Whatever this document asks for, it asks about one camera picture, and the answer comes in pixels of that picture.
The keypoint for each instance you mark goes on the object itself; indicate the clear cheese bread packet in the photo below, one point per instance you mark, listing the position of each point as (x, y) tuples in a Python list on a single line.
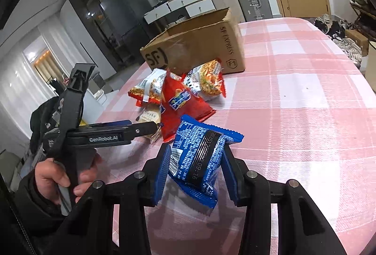
[(148, 117)]

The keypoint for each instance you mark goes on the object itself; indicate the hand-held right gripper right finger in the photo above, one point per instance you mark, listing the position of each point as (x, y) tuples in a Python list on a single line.
[(232, 180)]

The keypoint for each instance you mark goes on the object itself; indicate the large red chip bag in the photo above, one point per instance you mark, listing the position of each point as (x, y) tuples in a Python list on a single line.
[(182, 108)]

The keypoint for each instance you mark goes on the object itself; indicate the blue snack packet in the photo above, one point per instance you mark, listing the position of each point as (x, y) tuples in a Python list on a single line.
[(199, 155)]

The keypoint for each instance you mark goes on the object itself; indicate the dark glass cabinet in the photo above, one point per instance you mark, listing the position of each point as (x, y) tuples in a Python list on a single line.
[(88, 8)]

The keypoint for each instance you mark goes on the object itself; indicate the scattered pile of shoes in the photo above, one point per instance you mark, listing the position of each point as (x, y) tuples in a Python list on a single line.
[(337, 35)]

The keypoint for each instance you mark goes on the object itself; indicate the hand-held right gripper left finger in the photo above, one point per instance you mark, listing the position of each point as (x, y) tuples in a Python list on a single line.
[(160, 177)]

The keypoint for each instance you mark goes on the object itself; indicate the person's left forearm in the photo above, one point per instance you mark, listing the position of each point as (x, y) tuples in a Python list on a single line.
[(32, 205)]

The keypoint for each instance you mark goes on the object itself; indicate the brown cardboard box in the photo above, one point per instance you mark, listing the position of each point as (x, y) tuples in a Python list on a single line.
[(199, 43)]

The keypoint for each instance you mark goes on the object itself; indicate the small cardboard box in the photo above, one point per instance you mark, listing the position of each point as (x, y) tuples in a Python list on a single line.
[(357, 42)]

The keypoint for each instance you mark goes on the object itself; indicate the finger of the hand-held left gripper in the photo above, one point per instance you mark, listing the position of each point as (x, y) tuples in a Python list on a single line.
[(144, 129), (108, 124)]

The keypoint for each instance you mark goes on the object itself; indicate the grey refrigerator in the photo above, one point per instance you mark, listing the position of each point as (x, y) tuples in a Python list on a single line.
[(129, 8)]

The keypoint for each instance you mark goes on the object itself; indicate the pink checked tablecloth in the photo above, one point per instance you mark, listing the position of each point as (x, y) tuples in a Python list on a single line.
[(293, 111)]

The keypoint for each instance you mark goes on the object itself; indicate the white drawer dresser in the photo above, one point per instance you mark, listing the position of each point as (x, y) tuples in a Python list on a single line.
[(179, 5)]

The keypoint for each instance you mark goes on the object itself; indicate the silver orange noodle snack packet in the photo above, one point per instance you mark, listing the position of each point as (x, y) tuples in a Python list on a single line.
[(205, 81)]

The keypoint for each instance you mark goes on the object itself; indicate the wooden shoe rack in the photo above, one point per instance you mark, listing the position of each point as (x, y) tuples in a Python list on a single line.
[(364, 8)]

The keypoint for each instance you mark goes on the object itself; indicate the yellow silver noodle snack packet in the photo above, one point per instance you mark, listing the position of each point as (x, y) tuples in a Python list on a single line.
[(149, 87)]

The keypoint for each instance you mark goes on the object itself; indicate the person's left hand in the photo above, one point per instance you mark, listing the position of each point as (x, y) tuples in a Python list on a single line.
[(48, 171)]

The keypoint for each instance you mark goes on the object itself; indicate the cream waste bin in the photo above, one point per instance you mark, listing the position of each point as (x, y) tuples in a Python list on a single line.
[(372, 57)]

